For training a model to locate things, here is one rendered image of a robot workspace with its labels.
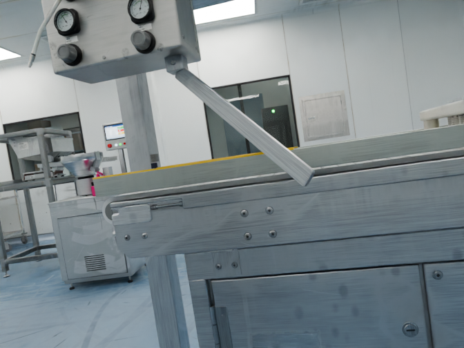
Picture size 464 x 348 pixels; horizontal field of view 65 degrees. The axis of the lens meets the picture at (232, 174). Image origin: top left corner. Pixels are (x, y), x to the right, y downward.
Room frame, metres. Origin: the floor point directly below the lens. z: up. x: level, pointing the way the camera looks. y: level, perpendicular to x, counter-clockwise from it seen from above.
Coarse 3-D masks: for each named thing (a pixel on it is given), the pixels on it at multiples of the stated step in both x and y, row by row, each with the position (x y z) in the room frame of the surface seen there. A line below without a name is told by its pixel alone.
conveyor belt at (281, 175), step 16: (368, 160) 0.58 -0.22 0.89; (384, 160) 0.54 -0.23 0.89; (400, 160) 0.53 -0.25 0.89; (416, 160) 0.53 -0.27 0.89; (256, 176) 0.60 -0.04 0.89; (272, 176) 0.57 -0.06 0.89; (288, 176) 0.57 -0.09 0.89; (144, 192) 0.62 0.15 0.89; (160, 192) 0.61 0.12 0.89; (176, 192) 0.61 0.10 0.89
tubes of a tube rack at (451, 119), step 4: (452, 100) 0.68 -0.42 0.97; (456, 100) 0.66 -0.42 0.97; (460, 100) 0.65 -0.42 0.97; (452, 116) 0.68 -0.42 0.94; (456, 116) 0.66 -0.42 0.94; (460, 116) 0.65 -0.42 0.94; (448, 120) 0.70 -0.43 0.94; (452, 120) 0.68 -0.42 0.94; (456, 120) 0.66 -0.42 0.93; (460, 120) 0.65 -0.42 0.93; (448, 124) 0.70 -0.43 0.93; (452, 124) 0.68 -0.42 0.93; (456, 124) 0.67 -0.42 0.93
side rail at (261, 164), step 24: (336, 144) 0.54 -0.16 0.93; (360, 144) 0.53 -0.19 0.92; (384, 144) 0.52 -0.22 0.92; (408, 144) 0.52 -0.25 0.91; (432, 144) 0.51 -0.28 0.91; (456, 144) 0.50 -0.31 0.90; (168, 168) 0.59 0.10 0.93; (192, 168) 0.58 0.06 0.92; (216, 168) 0.57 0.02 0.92; (240, 168) 0.57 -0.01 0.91; (264, 168) 0.56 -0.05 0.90; (96, 192) 0.62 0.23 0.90; (120, 192) 0.61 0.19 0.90
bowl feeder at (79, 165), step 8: (64, 160) 3.19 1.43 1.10; (72, 160) 3.16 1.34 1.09; (80, 160) 3.17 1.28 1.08; (88, 160) 3.20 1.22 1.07; (72, 168) 3.21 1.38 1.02; (80, 168) 3.21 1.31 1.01; (88, 168) 3.24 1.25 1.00; (104, 168) 3.24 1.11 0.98; (112, 168) 3.26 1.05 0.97; (80, 176) 3.25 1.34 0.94; (88, 176) 3.29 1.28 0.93; (96, 176) 3.21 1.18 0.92; (80, 184) 3.25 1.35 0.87; (88, 184) 3.26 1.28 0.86; (80, 192) 3.26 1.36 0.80; (88, 192) 3.26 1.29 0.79
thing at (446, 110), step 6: (456, 102) 0.57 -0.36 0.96; (462, 102) 0.54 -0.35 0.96; (432, 108) 0.67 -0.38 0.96; (438, 108) 0.64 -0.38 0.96; (444, 108) 0.62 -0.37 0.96; (450, 108) 0.59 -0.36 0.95; (456, 108) 0.57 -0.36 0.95; (462, 108) 0.55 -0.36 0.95; (420, 114) 0.74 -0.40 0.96; (426, 114) 0.71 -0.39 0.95; (432, 114) 0.67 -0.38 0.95; (438, 114) 0.64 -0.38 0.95; (444, 114) 0.62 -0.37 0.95; (450, 114) 0.59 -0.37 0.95; (456, 114) 0.58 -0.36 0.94; (462, 114) 0.63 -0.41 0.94; (420, 120) 0.75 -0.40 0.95
